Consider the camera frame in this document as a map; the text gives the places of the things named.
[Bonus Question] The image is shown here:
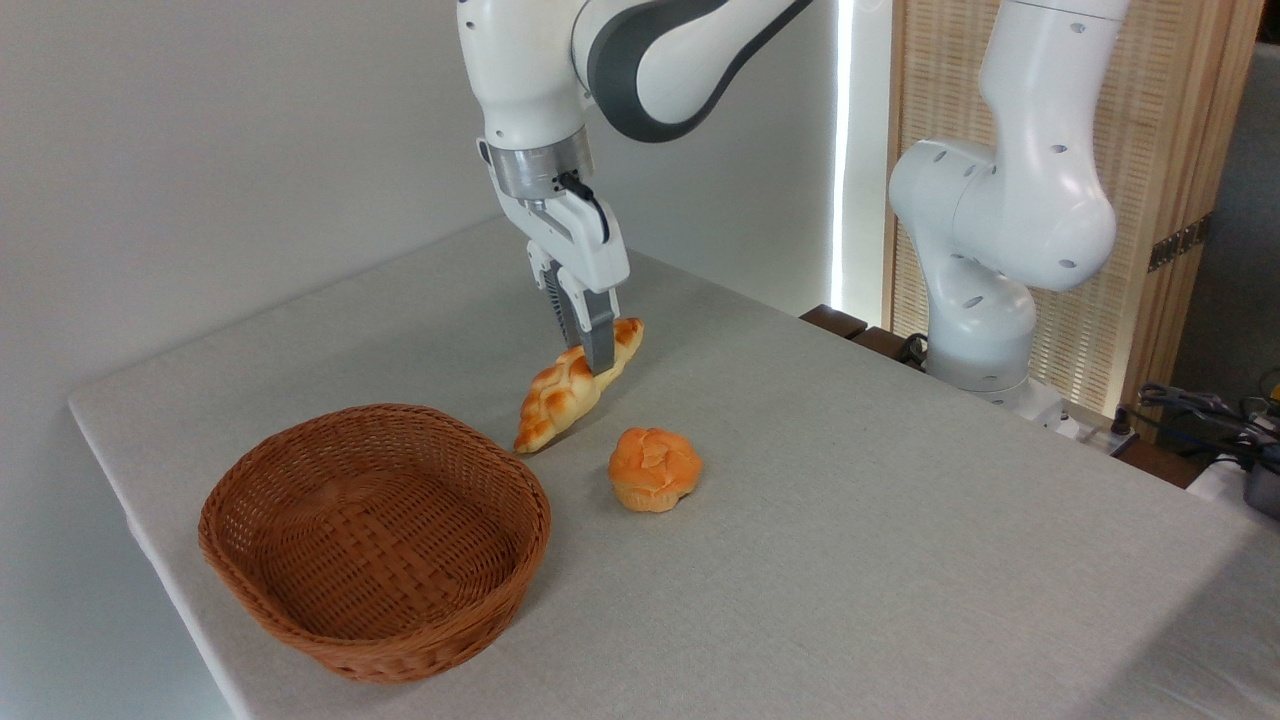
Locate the braided bread loaf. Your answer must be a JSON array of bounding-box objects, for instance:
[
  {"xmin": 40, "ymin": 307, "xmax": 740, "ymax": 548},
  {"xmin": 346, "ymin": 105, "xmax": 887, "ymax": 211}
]
[{"xmin": 513, "ymin": 317, "xmax": 646, "ymax": 455}]

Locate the bundle of dark cables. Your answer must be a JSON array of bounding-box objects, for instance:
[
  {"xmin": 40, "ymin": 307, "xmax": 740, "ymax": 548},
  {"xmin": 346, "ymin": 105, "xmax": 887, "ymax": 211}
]
[{"xmin": 1135, "ymin": 370, "xmax": 1280, "ymax": 473}]

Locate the black screen hinge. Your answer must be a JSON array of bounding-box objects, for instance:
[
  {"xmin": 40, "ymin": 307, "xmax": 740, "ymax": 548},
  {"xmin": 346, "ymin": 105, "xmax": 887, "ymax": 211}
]
[{"xmin": 1147, "ymin": 211, "xmax": 1214, "ymax": 274}]

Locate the grey tablecloth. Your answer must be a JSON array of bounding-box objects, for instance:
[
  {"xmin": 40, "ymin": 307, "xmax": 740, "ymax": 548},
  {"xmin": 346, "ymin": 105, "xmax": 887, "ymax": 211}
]
[{"xmin": 68, "ymin": 215, "xmax": 1280, "ymax": 720}]

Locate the brown wicker basket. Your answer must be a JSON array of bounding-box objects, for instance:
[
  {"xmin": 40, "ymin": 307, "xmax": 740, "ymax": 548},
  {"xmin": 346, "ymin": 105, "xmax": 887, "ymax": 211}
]
[{"xmin": 197, "ymin": 403, "xmax": 553, "ymax": 685}]

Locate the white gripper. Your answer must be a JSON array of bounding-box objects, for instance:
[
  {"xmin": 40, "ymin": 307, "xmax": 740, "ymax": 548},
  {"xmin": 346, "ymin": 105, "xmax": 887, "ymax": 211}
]
[{"xmin": 495, "ymin": 187, "xmax": 632, "ymax": 377}]

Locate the dark brown wooden furniture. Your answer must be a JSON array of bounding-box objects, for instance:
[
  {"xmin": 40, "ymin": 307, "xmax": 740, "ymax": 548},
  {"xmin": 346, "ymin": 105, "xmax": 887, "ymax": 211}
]
[{"xmin": 799, "ymin": 304, "xmax": 929, "ymax": 372}]

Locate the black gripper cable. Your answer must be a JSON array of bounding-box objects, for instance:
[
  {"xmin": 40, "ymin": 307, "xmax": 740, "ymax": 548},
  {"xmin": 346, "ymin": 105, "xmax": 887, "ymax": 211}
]
[{"xmin": 556, "ymin": 171, "xmax": 612, "ymax": 245}]

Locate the round muffin bread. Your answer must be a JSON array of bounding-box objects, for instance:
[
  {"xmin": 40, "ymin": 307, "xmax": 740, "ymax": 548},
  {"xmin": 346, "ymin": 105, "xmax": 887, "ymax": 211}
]
[{"xmin": 608, "ymin": 427, "xmax": 704, "ymax": 514}]

